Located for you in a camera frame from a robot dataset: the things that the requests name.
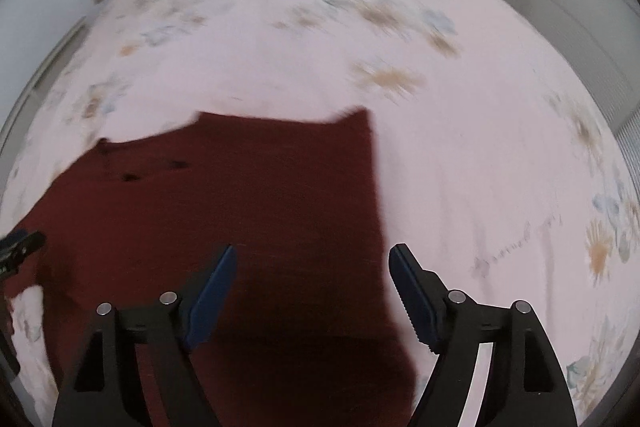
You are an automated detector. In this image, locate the dark red knitted sweater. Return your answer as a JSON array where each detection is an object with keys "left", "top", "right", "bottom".
[{"left": 0, "top": 105, "right": 419, "bottom": 427}]

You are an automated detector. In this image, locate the pink floral bed cover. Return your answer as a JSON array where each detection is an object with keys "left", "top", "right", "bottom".
[{"left": 1, "top": 0, "right": 639, "bottom": 426}]

